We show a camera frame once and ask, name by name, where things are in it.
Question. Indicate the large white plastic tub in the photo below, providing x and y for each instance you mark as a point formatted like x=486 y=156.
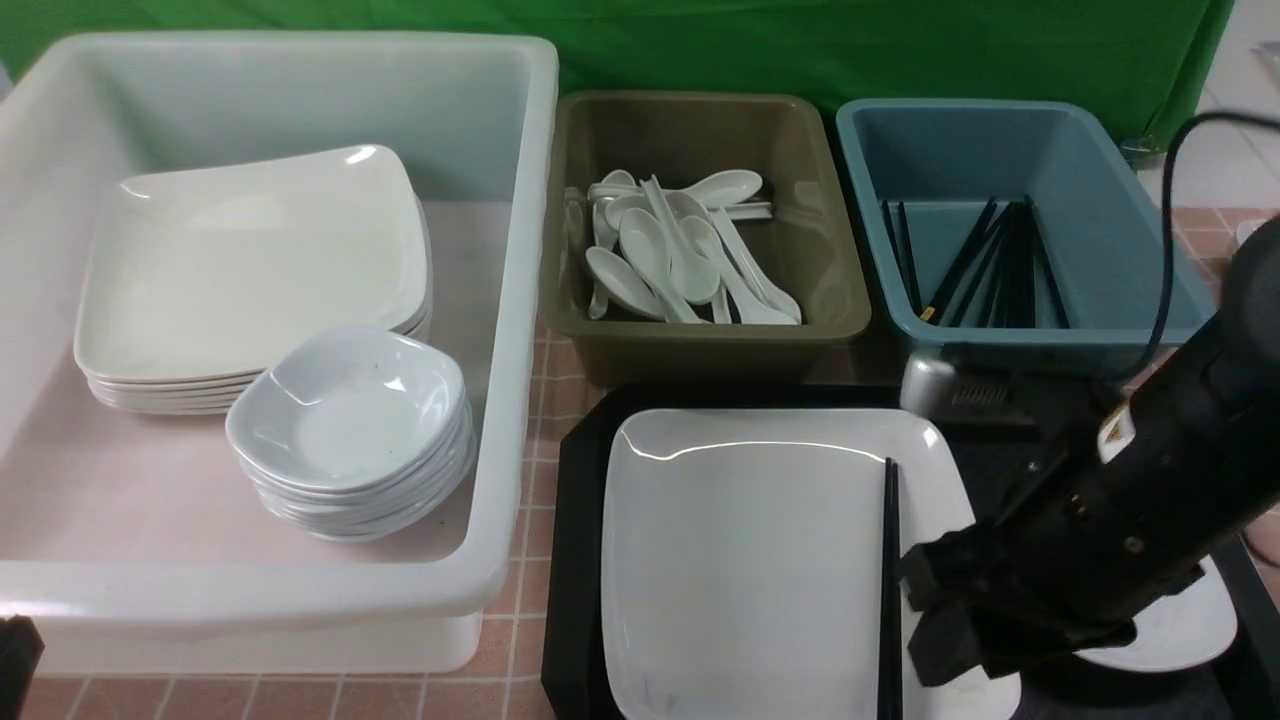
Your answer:
x=136 y=544

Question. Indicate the stack of small white bowls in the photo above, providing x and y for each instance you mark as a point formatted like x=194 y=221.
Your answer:
x=356 y=434

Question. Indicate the white plates at right edge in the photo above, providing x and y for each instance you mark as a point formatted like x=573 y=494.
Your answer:
x=1246 y=229

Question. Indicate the pile of white spoons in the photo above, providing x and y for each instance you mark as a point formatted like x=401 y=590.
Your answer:
x=676 y=256

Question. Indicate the black chopsticks in bin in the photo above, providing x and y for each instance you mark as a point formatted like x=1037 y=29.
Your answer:
x=999 y=276

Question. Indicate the black serving tray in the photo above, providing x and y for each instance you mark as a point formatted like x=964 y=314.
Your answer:
x=1241 y=684

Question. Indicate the black object bottom left corner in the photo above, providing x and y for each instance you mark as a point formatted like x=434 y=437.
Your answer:
x=21 y=649

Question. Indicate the green backdrop cloth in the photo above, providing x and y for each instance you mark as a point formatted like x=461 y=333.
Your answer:
x=1139 y=66

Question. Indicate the white square rice plate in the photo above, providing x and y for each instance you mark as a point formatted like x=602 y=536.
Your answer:
x=741 y=556

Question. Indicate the olive green plastic bin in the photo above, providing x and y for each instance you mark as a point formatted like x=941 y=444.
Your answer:
x=808 y=248

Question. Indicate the blue plastic bin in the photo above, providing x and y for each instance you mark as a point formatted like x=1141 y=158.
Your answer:
x=923 y=170

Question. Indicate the small white bowl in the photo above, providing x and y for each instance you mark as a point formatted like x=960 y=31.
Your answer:
x=1177 y=632

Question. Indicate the stack of white square plates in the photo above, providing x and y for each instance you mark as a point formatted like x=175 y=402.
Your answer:
x=200 y=280

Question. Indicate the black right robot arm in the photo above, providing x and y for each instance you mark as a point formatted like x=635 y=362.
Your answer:
x=1236 y=354

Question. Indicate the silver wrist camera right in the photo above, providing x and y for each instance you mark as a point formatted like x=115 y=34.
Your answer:
x=943 y=392

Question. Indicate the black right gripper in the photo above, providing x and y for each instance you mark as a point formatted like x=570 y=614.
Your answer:
x=1079 y=547

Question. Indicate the black chopsticks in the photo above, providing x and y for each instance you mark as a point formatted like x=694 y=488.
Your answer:
x=889 y=690
x=999 y=276

